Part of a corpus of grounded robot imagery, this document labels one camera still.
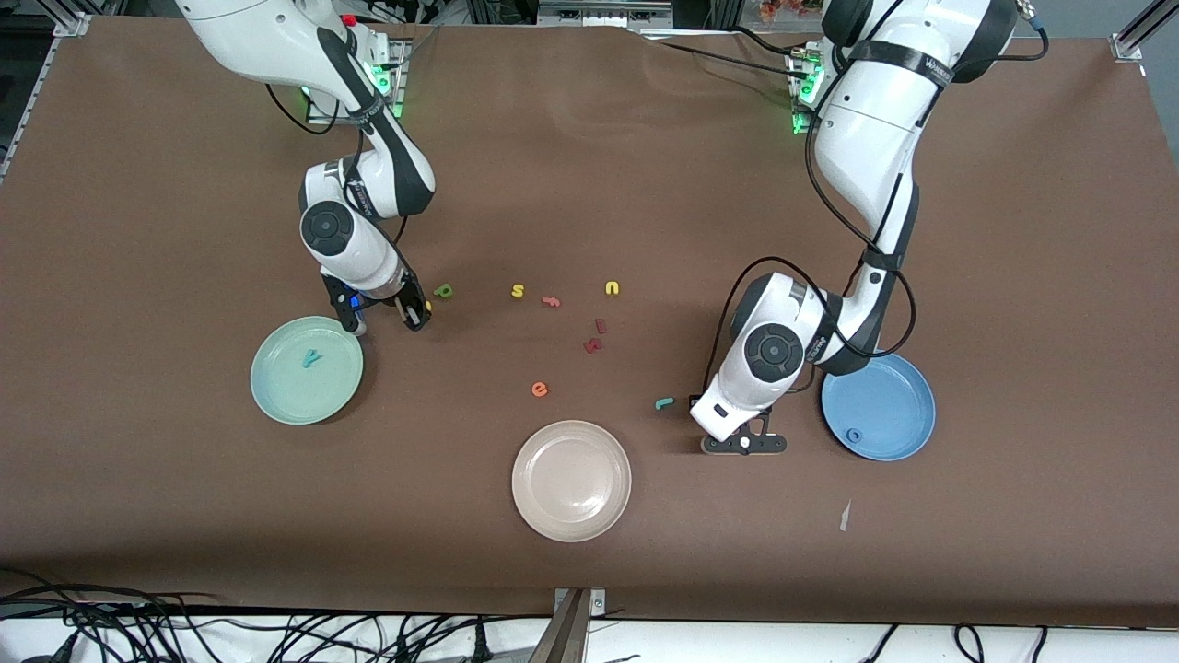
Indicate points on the brown table cover sheet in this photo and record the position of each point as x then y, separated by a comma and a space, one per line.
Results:
589, 184

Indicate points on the grey metal equipment frame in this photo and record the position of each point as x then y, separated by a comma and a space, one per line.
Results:
603, 14

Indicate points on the light green plate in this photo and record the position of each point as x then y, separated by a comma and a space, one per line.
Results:
295, 391

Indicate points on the green foam letter p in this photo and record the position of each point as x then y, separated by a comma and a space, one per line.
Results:
439, 294

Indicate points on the teal foam letter y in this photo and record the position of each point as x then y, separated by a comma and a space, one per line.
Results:
313, 358

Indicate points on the aluminium frame profile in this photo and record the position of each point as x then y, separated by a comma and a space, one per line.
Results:
1126, 44
72, 25

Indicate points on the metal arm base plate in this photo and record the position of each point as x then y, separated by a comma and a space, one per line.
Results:
402, 87
801, 127

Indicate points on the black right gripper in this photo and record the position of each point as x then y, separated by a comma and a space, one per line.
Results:
402, 297

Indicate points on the silver mounting bracket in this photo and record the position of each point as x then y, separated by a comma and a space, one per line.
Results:
597, 603

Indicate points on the grey metal post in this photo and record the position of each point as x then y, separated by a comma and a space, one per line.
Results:
562, 635

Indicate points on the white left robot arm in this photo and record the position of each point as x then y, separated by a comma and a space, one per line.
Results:
875, 138

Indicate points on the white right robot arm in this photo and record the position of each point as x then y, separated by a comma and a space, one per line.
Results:
258, 32

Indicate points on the small white paper scrap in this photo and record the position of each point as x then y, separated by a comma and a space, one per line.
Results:
845, 516

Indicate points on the beige plate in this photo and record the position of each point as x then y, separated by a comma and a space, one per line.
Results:
571, 481

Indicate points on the blue plate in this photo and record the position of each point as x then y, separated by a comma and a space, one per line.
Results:
893, 414

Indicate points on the orange artificial flowers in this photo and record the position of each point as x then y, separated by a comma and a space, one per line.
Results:
792, 7

